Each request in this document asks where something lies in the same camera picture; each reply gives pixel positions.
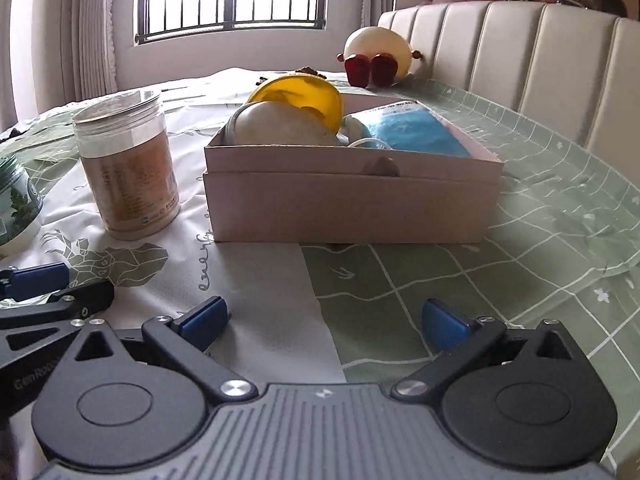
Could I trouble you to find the cardboard box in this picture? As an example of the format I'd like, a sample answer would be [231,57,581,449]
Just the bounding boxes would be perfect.
[202,92,505,245]

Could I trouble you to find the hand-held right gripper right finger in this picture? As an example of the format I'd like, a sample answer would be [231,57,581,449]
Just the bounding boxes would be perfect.
[391,298,576,403]

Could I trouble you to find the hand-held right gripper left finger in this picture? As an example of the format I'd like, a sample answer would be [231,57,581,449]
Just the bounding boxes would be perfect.
[72,296,258,401]

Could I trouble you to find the green jar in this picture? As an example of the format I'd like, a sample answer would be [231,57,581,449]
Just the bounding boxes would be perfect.
[0,152,45,250]

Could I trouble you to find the white curtain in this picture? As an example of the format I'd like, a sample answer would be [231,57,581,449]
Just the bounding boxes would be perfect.
[10,0,118,126]

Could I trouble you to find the blue face mask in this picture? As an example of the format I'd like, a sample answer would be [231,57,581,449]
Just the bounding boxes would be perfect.
[344,101,473,158]

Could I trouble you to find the dark round object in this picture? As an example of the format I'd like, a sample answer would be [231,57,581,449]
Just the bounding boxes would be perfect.
[589,0,629,18]

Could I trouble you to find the clear jar of brown powder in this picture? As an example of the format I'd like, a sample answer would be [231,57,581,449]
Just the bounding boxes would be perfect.
[71,88,181,241]

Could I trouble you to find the round cream plush red feet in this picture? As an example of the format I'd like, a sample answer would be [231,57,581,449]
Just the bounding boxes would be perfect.
[336,26,425,87]

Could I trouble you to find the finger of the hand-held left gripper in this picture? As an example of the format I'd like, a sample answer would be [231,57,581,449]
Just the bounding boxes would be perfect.
[0,262,70,303]
[0,280,115,376]

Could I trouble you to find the cream padded headboard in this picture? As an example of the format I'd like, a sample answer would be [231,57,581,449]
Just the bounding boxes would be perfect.
[377,1,640,201]

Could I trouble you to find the cream soft cloth bundle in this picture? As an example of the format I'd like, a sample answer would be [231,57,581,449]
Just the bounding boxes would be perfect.
[225,101,346,147]

